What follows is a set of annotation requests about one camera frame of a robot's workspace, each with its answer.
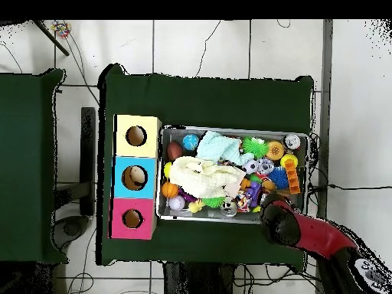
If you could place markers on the toy burger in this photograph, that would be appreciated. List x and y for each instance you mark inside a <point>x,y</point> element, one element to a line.
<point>275,150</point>

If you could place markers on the dark green table cloth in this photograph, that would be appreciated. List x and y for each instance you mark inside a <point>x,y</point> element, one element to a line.
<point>214,101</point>

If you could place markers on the wooden box with three holes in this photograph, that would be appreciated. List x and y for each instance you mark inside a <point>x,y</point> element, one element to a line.
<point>122,190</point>

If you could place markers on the black pole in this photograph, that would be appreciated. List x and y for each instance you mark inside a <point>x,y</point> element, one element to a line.
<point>50,37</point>

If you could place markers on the blue spiky ball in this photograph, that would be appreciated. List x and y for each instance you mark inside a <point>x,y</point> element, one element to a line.
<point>278,178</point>

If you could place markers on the silver drink can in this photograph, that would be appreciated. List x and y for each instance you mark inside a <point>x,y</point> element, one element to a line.
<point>292,141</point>

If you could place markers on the yellow ball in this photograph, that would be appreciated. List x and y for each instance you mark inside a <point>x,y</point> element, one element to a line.
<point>167,170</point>

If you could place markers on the dark green side table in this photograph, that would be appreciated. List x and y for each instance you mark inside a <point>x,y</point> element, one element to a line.
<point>27,183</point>

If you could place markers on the light blue waffle cloth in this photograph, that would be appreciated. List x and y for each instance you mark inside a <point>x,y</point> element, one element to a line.
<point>217,147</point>

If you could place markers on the small colourful toy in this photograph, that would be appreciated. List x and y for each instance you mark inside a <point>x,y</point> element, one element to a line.
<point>61,29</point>

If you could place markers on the cream waffle cloth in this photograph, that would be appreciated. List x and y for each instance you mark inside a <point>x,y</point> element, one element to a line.
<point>205,177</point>

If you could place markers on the orange toy basketball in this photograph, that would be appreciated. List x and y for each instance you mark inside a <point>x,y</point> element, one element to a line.
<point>169,190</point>

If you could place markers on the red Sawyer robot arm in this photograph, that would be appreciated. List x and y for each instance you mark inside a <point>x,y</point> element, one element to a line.
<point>315,232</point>

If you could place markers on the orange plush toy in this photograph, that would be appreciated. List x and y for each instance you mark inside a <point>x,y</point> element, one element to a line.
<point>269,185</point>

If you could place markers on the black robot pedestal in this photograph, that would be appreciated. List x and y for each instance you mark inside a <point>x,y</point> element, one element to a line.
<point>196,280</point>

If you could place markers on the blue globe ball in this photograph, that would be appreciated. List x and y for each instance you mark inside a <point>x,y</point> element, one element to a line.
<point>190,142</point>

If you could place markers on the green spiky toy with eyes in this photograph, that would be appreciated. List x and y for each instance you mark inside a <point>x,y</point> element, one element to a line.
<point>254,147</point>

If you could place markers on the brown toy football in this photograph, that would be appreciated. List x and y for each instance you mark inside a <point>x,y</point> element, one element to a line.
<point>174,151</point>

